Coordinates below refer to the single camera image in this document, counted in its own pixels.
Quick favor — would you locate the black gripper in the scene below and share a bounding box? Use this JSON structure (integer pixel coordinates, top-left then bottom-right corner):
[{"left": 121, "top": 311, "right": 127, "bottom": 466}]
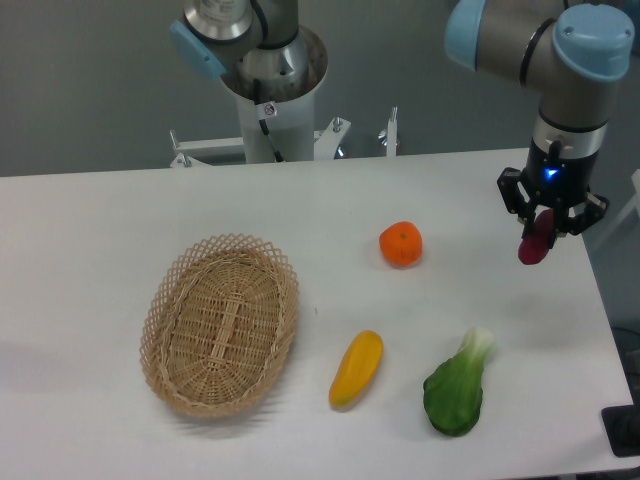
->
[{"left": 497, "top": 141, "right": 610, "bottom": 249}]

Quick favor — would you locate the oval wicker basket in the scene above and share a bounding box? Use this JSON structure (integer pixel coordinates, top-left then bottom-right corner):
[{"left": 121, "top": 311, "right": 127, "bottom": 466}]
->
[{"left": 140, "top": 234, "right": 299, "bottom": 419}]

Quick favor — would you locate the yellow mango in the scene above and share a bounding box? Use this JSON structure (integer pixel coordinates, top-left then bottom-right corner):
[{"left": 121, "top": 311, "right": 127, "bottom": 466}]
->
[{"left": 328, "top": 330, "right": 384, "bottom": 410}]

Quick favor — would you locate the black device at table edge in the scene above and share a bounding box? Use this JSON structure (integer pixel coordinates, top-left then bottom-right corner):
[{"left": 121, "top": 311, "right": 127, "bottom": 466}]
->
[{"left": 601, "top": 405, "right": 639, "bottom": 458}]

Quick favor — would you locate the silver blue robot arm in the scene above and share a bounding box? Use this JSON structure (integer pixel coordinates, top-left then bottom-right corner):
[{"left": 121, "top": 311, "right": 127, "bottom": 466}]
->
[{"left": 444, "top": 1, "right": 635, "bottom": 248}]

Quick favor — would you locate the white metal robot stand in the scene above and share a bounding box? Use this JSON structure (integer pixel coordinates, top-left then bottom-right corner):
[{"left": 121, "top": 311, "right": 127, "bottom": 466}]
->
[{"left": 168, "top": 27, "right": 401, "bottom": 169}]

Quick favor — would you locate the purple sweet potato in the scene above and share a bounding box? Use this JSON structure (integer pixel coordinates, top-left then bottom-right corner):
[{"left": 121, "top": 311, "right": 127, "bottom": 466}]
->
[{"left": 518, "top": 209, "right": 555, "bottom": 265}]

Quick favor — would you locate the orange tangerine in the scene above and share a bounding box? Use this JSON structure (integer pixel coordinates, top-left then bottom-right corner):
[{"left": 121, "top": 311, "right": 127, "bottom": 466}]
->
[{"left": 379, "top": 221, "right": 423, "bottom": 268}]

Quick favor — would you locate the green bok choy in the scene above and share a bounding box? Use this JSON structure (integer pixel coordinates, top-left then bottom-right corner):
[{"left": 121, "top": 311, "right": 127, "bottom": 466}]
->
[{"left": 423, "top": 327, "right": 496, "bottom": 437}]

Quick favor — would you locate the black cable on stand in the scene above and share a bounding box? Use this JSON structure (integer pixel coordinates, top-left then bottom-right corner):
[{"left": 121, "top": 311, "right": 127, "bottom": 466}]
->
[{"left": 252, "top": 79, "right": 286, "bottom": 164}]

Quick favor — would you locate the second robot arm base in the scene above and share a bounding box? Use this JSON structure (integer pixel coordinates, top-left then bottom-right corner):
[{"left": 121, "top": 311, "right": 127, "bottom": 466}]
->
[{"left": 169, "top": 1, "right": 310, "bottom": 103}]

